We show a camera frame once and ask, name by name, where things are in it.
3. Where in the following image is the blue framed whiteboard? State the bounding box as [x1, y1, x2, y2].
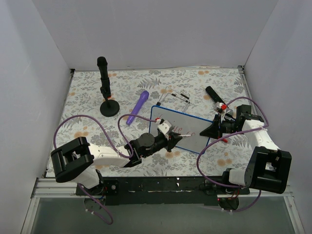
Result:
[150, 105, 212, 154]

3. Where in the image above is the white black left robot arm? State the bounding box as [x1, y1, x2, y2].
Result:
[51, 132, 183, 195]

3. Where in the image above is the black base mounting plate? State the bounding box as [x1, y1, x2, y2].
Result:
[86, 176, 250, 206]

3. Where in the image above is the black round microphone stand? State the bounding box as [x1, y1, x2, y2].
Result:
[100, 97, 120, 117]

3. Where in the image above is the black microphone on stand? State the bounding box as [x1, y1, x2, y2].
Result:
[97, 57, 111, 98]

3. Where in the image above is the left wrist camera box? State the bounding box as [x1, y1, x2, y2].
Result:
[156, 118, 173, 138]

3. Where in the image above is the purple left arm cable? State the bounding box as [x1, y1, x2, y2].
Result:
[53, 114, 159, 225]

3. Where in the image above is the black wire whiteboard stand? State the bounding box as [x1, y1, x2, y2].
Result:
[156, 87, 191, 112]

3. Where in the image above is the aluminium front rail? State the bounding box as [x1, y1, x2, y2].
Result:
[32, 176, 287, 197]

